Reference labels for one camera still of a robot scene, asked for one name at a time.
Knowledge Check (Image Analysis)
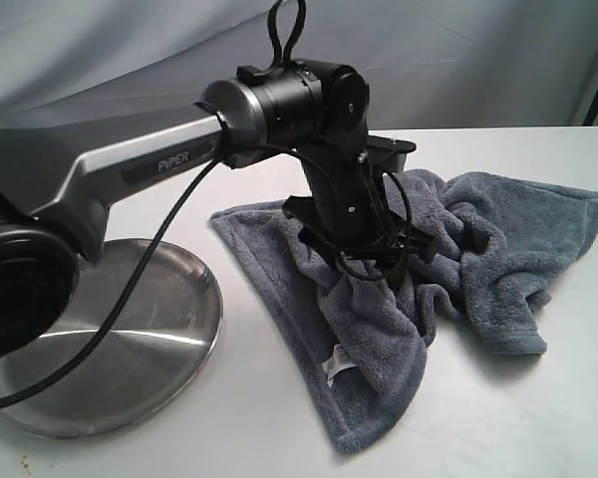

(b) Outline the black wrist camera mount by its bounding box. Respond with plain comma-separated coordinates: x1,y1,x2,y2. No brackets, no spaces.
366,135,417,173

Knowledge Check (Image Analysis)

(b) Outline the blue-grey fluffy towel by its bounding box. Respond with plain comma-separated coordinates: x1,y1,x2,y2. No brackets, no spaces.
210,169,598,453

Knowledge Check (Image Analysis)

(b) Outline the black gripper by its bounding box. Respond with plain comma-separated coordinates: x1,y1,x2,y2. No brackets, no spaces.
284,141,435,279

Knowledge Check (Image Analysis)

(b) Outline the round stainless steel plate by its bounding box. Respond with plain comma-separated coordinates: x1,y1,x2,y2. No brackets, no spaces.
0,238,223,438

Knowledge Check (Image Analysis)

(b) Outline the black cable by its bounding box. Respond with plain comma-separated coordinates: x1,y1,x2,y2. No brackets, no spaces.
0,0,413,413

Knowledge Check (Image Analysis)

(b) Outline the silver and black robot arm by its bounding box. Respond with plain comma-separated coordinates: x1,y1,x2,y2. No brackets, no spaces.
0,60,436,358

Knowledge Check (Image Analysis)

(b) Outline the grey backdrop cloth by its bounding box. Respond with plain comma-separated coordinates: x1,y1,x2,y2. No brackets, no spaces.
0,1,598,129

